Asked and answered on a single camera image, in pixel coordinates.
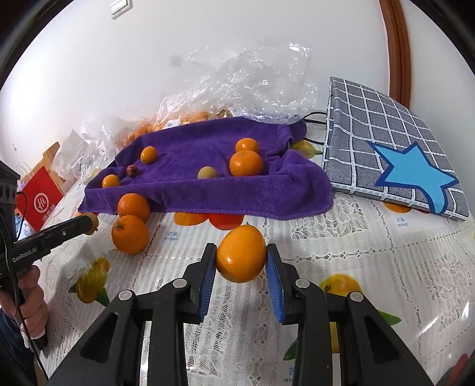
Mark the large clear plastic bag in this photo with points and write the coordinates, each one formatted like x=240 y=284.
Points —
x=241 y=74

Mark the person's left forearm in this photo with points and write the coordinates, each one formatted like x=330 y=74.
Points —
x=11 y=349

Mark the small red apple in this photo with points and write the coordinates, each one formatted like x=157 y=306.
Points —
x=132 y=170

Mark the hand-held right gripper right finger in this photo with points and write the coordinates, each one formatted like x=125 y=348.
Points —
x=274 y=285

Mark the purple towel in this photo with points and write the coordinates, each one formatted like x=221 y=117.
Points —
x=207 y=200

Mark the brown wooden door frame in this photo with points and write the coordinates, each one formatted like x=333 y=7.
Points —
x=399 y=48

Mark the white lace printed tablecloth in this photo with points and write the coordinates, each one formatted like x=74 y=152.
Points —
x=334 y=241

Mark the oval orange mango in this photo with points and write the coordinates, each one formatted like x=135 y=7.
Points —
x=241 y=254

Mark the white price label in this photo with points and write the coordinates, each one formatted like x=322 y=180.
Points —
x=173 y=124

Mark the person's left hand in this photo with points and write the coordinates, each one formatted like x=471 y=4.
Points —
x=33 y=304

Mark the pale yellow plum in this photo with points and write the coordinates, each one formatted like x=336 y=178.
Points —
x=206 y=173
x=95 y=223

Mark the red paper bag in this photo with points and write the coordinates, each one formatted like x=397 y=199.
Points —
x=39 y=202

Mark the grey checked cushion blue star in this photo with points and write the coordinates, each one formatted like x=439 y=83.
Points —
x=371 y=122

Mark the pile of bagged mandarins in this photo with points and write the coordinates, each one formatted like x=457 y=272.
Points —
x=193 y=118

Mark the orange mandarin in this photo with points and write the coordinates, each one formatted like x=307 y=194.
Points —
x=133 y=206
x=130 y=234
x=148 y=154
x=245 y=163
x=110 y=180
x=246 y=144

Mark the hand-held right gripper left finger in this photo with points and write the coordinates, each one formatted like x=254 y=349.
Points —
x=207 y=282

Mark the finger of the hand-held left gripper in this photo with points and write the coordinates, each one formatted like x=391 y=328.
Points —
x=70 y=232

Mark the white plastic bag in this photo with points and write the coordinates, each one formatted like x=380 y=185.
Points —
x=70 y=152

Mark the small clear plastic bag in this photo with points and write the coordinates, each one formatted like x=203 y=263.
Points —
x=96 y=148

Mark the white light switch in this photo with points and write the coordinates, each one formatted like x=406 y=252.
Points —
x=121 y=8

